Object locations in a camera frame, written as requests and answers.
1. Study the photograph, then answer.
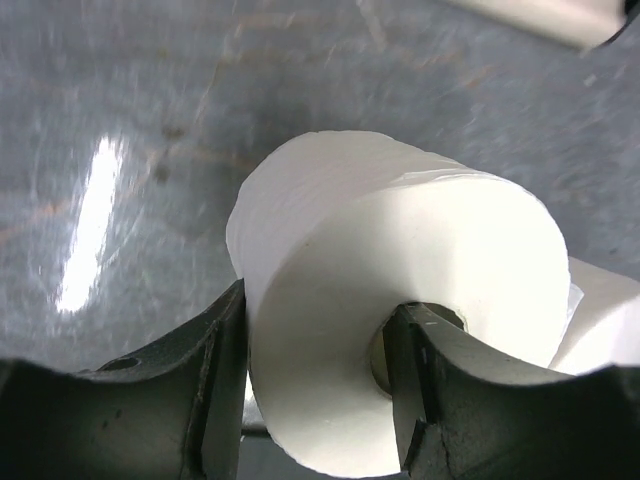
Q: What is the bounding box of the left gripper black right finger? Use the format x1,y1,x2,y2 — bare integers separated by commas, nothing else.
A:
384,303,639,479

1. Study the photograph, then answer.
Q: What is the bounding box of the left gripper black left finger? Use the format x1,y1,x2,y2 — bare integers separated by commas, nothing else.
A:
1,281,246,479

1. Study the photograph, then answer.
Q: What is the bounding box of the plain white roll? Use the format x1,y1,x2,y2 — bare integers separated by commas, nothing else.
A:
550,258,639,375
226,131,571,478

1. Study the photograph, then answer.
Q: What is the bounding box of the beige three-tier shelf rack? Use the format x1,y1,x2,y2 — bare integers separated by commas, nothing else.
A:
453,0,639,51

